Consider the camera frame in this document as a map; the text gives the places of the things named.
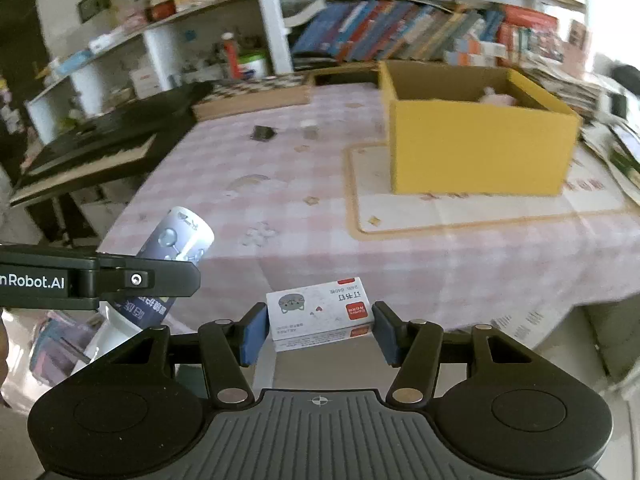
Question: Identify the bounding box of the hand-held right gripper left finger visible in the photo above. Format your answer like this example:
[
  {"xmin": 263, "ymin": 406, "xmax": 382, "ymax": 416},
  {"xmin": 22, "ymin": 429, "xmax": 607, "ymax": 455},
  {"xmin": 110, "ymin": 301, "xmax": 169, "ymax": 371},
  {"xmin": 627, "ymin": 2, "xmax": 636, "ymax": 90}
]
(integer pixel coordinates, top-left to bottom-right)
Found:
[{"xmin": 106, "ymin": 302, "xmax": 269, "ymax": 409}]

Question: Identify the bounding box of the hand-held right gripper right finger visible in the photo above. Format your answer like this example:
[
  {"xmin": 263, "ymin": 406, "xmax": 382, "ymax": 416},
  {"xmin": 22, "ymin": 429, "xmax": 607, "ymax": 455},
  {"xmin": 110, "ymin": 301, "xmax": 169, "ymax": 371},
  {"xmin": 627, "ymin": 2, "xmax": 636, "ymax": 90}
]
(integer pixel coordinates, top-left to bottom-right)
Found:
[{"xmin": 372, "ymin": 300, "xmax": 534, "ymax": 408}]

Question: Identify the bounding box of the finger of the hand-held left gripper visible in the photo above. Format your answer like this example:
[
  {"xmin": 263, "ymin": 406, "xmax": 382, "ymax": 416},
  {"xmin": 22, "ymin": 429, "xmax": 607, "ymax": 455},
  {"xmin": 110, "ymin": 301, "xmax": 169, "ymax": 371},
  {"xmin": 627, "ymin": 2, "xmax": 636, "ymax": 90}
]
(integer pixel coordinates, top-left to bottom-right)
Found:
[{"xmin": 97, "ymin": 254, "xmax": 202, "ymax": 299}]

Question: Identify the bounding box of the blue white patterned tube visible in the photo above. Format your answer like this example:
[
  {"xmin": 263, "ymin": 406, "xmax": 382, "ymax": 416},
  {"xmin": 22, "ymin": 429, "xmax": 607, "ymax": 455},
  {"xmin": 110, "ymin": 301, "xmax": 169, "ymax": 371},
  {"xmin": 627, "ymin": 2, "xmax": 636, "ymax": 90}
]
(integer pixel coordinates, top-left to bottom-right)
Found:
[{"xmin": 102, "ymin": 206, "xmax": 215, "ymax": 332}]

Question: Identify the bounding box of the white staple box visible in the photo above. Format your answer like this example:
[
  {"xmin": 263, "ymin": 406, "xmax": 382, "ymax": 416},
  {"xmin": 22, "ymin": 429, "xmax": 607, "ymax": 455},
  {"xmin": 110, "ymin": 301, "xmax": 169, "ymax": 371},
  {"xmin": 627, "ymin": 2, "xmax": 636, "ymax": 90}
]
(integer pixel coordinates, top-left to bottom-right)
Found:
[{"xmin": 265, "ymin": 277, "xmax": 376, "ymax": 354}]

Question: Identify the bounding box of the yellow cardboard box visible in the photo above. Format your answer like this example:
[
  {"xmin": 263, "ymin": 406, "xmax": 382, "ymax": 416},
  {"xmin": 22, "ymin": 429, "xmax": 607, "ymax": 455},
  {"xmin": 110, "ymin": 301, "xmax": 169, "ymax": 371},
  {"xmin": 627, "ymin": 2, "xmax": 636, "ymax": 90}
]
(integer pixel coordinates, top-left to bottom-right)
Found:
[{"xmin": 377, "ymin": 60, "xmax": 583, "ymax": 197}]

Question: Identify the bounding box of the purple patterned cloth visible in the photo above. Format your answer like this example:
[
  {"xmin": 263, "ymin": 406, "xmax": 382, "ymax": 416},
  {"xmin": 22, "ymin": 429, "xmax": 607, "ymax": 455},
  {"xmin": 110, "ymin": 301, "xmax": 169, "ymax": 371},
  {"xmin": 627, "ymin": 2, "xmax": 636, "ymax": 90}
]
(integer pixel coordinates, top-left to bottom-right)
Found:
[{"xmin": 29, "ymin": 310, "xmax": 101, "ymax": 387}]

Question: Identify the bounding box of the cream placemat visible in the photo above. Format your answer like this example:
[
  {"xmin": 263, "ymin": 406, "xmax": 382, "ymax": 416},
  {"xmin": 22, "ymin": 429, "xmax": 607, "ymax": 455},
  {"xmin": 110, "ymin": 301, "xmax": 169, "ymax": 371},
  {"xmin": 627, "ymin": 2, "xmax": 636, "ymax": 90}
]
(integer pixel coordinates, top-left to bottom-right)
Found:
[{"xmin": 342, "ymin": 142, "xmax": 628, "ymax": 241}]

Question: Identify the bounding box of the black electronic keyboard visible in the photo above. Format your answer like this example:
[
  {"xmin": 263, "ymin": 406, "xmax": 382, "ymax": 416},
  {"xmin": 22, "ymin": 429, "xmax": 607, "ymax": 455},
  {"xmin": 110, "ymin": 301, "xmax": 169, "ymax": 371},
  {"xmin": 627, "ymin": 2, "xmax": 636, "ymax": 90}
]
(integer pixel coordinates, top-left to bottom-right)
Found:
[{"xmin": 10, "ymin": 82, "xmax": 213, "ymax": 208}]

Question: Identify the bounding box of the wooden chessboard box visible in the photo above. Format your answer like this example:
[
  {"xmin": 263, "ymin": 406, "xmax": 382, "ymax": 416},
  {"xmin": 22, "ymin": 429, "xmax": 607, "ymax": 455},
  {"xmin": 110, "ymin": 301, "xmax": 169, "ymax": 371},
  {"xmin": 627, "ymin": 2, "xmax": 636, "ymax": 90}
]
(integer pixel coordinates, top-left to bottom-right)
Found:
[{"xmin": 192, "ymin": 74, "xmax": 313, "ymax": 121}]

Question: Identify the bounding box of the white plastic tub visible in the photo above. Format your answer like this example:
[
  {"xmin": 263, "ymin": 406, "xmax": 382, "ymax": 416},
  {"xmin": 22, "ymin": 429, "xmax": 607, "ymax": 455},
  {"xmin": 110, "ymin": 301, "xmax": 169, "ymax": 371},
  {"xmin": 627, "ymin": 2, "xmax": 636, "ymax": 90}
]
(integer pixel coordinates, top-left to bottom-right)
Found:
[{"xmin": 237, "ymin": 50, "xmax": 269, "ymax": 80}]

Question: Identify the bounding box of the red white bottle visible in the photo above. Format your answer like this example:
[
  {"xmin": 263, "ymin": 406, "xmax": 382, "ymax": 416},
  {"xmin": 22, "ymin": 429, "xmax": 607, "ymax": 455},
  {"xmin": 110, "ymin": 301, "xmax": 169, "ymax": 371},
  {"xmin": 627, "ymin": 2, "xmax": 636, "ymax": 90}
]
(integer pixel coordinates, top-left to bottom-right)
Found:
[{"xmin": 221, "ymin": 32, "xmax": 242, "ymax": 81}]

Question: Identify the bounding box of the dark wooden tray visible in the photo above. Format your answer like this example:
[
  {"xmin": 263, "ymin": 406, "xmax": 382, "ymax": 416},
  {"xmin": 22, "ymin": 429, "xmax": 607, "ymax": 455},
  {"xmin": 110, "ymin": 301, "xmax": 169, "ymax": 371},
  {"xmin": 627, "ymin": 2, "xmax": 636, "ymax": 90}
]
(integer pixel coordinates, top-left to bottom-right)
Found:
[{"xmin": 307, "ymin": 66, "xmax": 382, "ymax": 89}]

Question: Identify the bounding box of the white shelf unit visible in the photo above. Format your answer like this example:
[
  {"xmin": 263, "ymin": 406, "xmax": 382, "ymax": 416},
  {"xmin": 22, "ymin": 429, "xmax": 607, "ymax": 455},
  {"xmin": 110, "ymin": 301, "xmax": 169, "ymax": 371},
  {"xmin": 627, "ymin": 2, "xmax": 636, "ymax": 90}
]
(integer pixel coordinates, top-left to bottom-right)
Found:
[{"xmin": 25, "ymin": 0, "xmax": 591, "ymax": 128}]

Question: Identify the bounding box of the row of small white boxes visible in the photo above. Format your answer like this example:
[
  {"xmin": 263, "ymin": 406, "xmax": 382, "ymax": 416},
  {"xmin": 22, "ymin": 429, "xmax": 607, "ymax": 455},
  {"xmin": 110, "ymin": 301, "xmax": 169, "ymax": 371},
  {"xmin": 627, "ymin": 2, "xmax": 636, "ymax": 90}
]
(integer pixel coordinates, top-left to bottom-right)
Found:
[{"xmin": 444, "ymin": 39, "xmax": 508, "ymax": 67}]

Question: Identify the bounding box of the row of colourful books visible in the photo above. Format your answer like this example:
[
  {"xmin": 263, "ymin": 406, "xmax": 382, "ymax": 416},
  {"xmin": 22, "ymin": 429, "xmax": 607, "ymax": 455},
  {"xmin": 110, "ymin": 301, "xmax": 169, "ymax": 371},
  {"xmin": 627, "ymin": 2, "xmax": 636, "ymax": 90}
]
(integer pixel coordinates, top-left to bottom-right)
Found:
[{"xmin": 292, "ymin": 0, "xmax": 568, "ymax": 67}]

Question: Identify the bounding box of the pile of newspapers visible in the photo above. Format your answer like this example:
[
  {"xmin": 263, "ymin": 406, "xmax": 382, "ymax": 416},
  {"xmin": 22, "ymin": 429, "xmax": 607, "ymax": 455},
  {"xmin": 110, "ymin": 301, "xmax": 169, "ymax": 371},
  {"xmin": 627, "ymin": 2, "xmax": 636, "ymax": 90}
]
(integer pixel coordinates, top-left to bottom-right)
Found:
[{"xmin": 525, "ymin": 57, "xmax": 640, "ymax": 203}]

